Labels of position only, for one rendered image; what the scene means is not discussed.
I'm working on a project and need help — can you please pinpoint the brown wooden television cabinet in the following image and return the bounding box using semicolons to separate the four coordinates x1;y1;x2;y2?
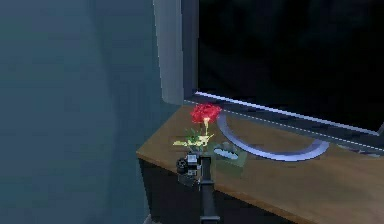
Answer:
135;104;384;224

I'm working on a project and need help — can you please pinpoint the red rose houseplant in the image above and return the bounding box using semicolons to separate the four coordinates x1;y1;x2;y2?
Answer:
172;102;223;155

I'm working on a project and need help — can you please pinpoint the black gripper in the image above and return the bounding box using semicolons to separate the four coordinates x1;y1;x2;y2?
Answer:
175;157;198;188

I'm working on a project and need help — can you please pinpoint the clear glass dish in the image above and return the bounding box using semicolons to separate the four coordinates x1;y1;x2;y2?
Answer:
212;141;248;168

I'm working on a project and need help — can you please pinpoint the black flat television set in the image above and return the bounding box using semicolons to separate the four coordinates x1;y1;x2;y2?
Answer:
152;0;384;163

